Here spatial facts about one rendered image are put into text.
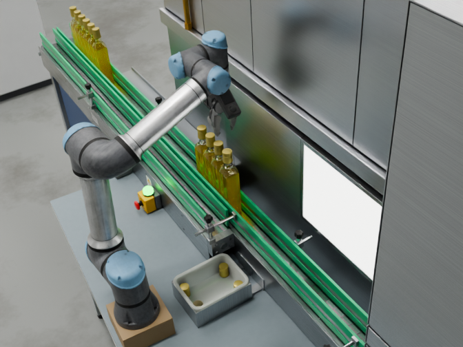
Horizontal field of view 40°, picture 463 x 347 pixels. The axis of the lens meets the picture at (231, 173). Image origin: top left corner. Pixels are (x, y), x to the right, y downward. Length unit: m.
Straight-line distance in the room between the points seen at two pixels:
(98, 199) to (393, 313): 1.02
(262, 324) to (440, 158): 1.33
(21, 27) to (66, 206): 2.26
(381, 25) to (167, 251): 1.27
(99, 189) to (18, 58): 2.99
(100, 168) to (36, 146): 2.67
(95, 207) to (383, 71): 0.94
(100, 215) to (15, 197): 2.10
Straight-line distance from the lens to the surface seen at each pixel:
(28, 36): 4.82
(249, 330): 2.20
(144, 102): 2.94
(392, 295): 1.28
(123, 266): 2.02
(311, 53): 1.85
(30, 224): 3.87
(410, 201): 1.09
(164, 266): 2.41
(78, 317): 3.32
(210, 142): 2.29
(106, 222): 2.03
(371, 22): 1.61
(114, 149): 1.78
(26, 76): 4.94
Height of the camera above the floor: 2.53
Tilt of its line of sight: 40 degrees down
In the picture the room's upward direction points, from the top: 4 degrees counter-clockwise
